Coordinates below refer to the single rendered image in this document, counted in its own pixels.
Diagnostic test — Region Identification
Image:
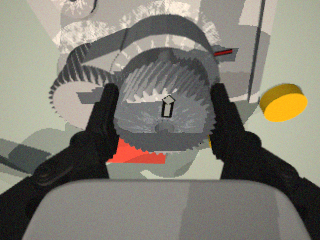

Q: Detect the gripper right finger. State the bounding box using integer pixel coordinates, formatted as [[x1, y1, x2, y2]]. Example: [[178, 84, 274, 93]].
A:
[[209, 83, 320, 240]]

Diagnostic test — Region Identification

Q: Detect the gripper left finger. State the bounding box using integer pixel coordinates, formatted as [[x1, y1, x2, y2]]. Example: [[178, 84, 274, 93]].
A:
[[0, 83, 120, 240]]

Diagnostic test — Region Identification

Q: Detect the red box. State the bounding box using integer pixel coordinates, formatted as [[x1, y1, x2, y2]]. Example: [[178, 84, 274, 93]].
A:
[[107, 137, 166, 164]]

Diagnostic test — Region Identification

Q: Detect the grey toothed gear with white arrow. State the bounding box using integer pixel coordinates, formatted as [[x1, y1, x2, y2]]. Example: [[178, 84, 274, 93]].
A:
[[113, 61, 216, 155]]

